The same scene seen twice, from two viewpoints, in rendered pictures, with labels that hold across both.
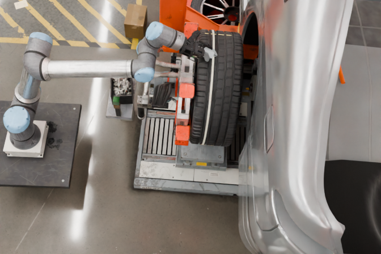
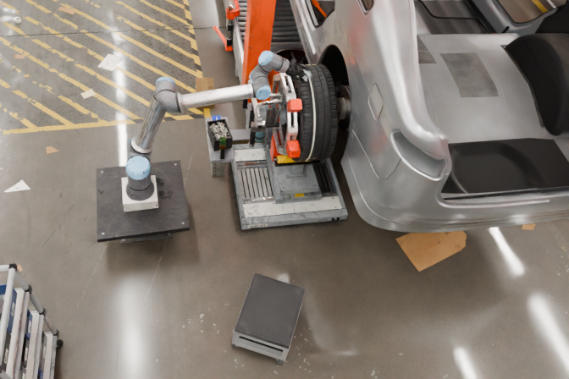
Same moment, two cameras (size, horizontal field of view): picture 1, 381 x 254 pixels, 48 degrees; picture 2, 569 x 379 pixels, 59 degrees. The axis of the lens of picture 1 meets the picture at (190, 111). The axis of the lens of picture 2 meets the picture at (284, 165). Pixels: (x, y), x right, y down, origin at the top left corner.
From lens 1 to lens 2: 1.29 m
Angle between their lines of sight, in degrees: 14
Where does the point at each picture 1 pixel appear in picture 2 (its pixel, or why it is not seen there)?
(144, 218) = (258, 253)
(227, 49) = (317, 72)
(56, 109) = (159, 167)
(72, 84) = (158, 154)
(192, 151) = (290, 184)
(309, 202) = (422, 124)
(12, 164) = (131, 217)
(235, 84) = (330, 96)
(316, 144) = (416, 90)
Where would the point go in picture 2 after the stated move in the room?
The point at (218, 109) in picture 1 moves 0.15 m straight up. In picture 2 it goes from (322, 118) to (326, 100)
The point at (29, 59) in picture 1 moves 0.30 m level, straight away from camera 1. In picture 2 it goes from (165, 96) to (135, 68)
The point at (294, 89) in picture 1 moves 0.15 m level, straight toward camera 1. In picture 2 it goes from (390, 63) to (386, 80)
